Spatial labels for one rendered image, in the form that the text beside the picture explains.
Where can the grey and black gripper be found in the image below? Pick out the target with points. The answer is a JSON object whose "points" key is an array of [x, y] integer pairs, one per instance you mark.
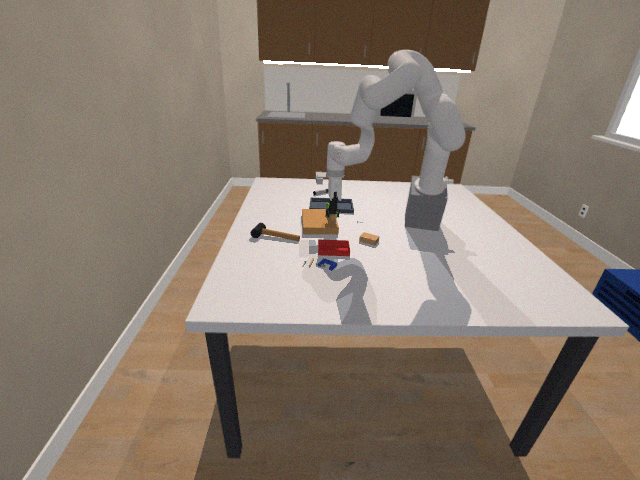
{"points": [[334, 192]]}

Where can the light wooden board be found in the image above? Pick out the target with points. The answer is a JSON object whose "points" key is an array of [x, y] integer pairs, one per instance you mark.
{"points": [[315, 221]]}

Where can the mallet with black head and wooden handle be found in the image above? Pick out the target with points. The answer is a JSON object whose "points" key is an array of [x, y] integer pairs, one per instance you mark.
{"points": [[260, 228]]}

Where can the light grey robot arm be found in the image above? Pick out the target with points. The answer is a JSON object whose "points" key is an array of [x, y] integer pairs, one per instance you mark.
{"points": [[445, 124]]}

